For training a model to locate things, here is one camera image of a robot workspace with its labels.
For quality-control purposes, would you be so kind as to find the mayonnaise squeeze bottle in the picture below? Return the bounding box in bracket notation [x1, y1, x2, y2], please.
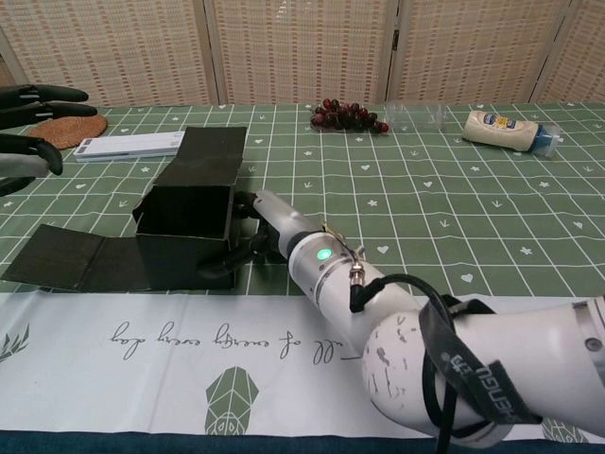
[461, 111, 563, 156]

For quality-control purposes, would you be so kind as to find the clear plastic cup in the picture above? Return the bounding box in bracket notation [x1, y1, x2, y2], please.
[383, 101, 450, 133]

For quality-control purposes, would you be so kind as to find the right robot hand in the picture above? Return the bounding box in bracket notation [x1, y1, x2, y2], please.
[198, 189, 316, 285]

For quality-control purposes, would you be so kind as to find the white folding stand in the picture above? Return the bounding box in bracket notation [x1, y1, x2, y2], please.
[74, 131, 186, 164]

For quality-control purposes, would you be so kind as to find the black cardboard box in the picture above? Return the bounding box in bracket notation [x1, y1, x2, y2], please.
[0, 125, 249, 292]

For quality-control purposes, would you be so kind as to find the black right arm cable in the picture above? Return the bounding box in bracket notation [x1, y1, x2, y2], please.
[348, 272, 545, 454]

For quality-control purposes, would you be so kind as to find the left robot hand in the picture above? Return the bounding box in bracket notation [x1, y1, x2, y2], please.
[0, 83, 99, 198]

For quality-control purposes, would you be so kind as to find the bamboo folding screen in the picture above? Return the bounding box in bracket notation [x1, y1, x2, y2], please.
[0, 0, 605, 108]

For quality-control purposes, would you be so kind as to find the bunch of red grapes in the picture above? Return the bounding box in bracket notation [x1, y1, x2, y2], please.
[310, 97, 390, 134]

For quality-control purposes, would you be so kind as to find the round woven brown coaster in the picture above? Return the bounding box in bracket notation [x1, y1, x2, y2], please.
[27, 114, 108, 151]

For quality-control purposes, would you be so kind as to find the green grid tablecloth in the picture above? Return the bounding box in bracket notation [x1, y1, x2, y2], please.
[0, 101, 605, 454]

